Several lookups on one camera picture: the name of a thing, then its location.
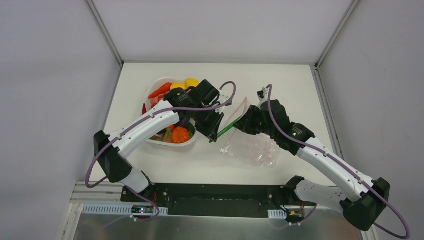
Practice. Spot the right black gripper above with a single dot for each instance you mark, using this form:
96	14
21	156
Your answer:
250	120

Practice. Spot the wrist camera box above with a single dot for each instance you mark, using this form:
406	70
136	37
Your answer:
223	101
263	94

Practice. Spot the red chili pepper toy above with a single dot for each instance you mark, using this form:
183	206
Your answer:
144	109

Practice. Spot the yellow bell pepper toy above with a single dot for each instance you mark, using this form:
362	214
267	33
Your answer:
178	86

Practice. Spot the clear pink-dotted zip bag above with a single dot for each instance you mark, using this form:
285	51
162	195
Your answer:
257	151

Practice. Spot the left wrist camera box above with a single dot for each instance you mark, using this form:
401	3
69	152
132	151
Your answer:
223	101

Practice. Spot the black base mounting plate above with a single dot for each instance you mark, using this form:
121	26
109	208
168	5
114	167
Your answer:
209	200

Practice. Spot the orange pumpkin toy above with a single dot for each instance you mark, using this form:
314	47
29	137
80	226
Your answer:
180	135

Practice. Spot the white plastic food bin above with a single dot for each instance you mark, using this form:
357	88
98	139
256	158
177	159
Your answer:
157	140

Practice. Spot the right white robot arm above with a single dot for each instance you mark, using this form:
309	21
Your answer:
354	193

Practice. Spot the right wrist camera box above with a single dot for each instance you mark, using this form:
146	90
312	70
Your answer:
263	94

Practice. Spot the red cherry bunch green stem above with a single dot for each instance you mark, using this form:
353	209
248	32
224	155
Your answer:
227	128

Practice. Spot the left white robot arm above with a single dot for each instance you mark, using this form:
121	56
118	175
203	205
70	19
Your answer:
111	150

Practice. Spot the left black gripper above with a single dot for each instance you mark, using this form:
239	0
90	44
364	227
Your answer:
209	122

